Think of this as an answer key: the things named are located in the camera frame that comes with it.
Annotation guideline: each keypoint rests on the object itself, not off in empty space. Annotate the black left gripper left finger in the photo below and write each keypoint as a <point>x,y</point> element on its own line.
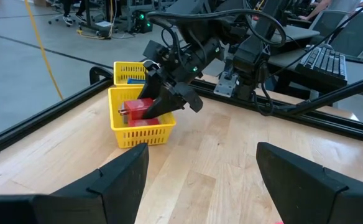
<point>113,193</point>

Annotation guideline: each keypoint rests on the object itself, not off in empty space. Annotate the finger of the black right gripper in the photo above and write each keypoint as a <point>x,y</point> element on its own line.
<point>153,82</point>
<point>175,99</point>

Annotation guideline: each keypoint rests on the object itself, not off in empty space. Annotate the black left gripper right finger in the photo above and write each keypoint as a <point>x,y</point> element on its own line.
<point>309,196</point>

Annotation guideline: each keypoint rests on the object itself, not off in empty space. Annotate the red charger block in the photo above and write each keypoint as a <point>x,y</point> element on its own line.
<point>138,107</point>

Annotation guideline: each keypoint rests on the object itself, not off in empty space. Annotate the pink-red charger cube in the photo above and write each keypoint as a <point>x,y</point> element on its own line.
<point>144,122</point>

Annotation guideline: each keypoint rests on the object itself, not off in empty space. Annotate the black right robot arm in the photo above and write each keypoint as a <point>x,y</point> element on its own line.
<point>253,53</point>

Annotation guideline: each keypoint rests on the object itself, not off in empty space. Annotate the person's forearm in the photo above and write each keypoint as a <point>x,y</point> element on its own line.
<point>315,9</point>

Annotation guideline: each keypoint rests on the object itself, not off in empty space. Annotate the yellow plastic basket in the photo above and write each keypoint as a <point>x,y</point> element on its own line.
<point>141,135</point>
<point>127,70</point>

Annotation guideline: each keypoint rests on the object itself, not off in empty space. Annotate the black device with green lights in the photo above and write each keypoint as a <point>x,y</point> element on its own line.
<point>141,21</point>

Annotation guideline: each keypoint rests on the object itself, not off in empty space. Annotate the black equipment stand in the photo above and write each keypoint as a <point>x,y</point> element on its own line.
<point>89,15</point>

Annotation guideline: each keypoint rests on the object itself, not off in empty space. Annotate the person's legs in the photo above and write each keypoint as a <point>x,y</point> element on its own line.
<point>72,12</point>

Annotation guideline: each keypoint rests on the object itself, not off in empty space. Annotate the grey desk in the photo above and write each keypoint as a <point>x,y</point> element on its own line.
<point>293,32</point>

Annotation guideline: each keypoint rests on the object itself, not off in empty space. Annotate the black keyboard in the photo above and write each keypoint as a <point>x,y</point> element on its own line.
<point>323,65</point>

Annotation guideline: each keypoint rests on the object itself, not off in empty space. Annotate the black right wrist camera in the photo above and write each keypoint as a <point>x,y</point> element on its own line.
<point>153,49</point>

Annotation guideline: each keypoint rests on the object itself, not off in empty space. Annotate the silver mounting bracket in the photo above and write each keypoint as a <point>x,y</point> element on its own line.
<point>225,85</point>

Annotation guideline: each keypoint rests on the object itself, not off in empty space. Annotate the black frame strut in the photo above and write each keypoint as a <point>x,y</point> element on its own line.
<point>340,93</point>

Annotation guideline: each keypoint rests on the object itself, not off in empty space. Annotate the black table edge rail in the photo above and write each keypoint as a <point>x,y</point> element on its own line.
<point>29,123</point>

